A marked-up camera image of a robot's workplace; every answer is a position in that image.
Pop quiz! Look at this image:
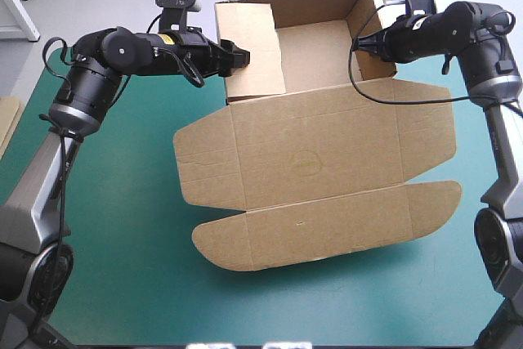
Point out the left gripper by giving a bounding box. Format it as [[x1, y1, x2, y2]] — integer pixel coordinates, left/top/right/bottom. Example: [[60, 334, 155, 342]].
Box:
[[157, 29, 251, 79]]

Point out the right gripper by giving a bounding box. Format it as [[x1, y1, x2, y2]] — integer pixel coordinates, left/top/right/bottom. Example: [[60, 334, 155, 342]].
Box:
[[352, 9, 451, 65]]

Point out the brown cardboard box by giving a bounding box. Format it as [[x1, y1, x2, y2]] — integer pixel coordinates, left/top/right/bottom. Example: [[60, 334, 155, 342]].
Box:
[[172, 0, 463, 273]]

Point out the white table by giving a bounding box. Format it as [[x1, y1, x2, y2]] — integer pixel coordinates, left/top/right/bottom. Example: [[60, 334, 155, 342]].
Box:
[[0, 0, 42, 43]]

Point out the flat cardboard sheet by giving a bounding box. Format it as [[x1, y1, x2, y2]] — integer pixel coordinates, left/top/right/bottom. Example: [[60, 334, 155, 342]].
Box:
[[0, 96, 21, 159]]

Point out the black cable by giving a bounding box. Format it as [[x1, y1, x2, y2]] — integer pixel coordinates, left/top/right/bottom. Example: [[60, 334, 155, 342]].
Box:
[[39, 13, 206, 336], [348, 4, 523, 117]]

